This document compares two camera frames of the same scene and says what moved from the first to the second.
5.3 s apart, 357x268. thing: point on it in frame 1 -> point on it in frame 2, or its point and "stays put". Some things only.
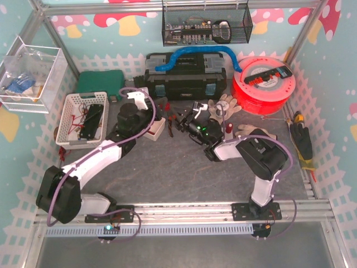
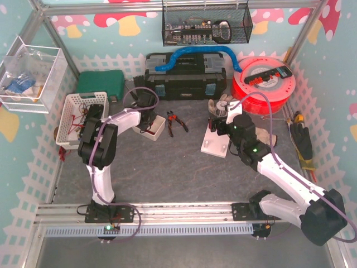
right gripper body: x=183 y=123 -> x=218 y=126
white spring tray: x=155 y=129 stays put
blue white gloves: x=20 y=84 stays put
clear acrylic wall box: x=32 y=77 stays put
